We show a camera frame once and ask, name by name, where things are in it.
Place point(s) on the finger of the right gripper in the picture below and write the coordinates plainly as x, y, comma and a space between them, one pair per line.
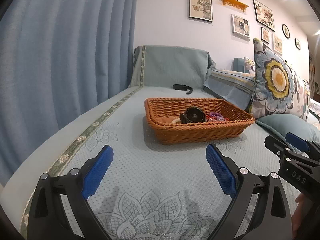
311, 148
279, 148

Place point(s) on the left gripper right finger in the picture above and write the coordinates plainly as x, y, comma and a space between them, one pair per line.
271, 216

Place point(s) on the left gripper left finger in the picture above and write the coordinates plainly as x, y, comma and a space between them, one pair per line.
47, 216

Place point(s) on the right hand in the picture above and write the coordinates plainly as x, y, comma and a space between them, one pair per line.
296, 218

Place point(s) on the teal cushion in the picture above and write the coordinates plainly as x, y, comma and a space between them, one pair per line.
279, 125

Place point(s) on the floral sunflower pillow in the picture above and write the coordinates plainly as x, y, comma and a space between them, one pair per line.
277, 87

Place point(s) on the striped blue pillow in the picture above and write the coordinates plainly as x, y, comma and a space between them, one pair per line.
234, 87

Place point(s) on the black round watch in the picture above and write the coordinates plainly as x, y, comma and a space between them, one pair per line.
192, 115

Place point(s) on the butterfly light framed picture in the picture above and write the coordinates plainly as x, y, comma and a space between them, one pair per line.
277, 45

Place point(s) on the tiny framed picture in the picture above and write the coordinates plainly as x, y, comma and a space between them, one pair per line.
297, 43

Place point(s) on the teal sofa cover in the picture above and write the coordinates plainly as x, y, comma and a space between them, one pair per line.
153, 190

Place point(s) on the orange wicker basket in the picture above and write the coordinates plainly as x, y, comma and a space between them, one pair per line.
223, 120

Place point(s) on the small dark framed picture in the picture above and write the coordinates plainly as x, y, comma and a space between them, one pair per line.
265, 35

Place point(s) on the white framed picture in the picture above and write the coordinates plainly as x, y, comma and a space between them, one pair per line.
240, 27

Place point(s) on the floral black framed picture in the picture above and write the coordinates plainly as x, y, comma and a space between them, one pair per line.
264, 15

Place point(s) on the blue curtain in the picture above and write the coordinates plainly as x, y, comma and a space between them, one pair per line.
59, 59

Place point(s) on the orange wall shelf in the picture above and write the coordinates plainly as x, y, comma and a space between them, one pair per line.
236, 4

